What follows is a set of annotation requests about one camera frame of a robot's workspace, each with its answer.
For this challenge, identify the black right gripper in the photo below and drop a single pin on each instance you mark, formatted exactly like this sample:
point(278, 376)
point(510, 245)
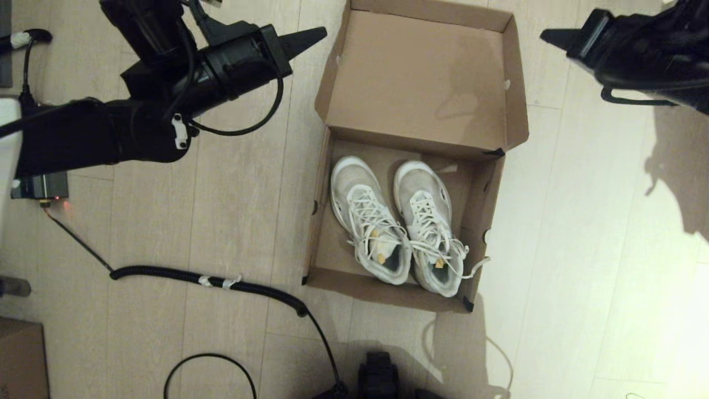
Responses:
point(653, 50)

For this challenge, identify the small brown cardboard carton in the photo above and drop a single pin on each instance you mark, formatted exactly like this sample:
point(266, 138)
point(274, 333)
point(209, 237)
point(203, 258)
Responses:
point(19, 360)

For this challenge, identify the grey furniture foot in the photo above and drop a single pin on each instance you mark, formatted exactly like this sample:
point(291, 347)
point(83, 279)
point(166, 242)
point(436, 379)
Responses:
point(14, 286)

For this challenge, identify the black robot torso part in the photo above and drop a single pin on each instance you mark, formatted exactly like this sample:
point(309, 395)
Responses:
point(379, 377)

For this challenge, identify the grey power supply box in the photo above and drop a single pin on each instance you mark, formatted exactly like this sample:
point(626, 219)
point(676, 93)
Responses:
point(39, 185)

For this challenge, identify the white sneaker orange insole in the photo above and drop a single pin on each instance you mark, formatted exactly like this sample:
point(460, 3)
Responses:
point(354, 172)

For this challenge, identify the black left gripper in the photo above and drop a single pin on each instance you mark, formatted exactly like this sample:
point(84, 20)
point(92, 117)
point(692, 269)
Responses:
point(232, 61)

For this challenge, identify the brown cardboard shoe box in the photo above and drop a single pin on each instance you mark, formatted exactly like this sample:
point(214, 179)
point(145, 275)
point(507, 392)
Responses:
point(415, 72)

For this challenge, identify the dark grey panel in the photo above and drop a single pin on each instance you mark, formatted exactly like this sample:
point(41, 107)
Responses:
point(4, 44)

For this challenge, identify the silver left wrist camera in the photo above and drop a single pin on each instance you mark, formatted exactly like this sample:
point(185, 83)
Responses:
point(212, 3)

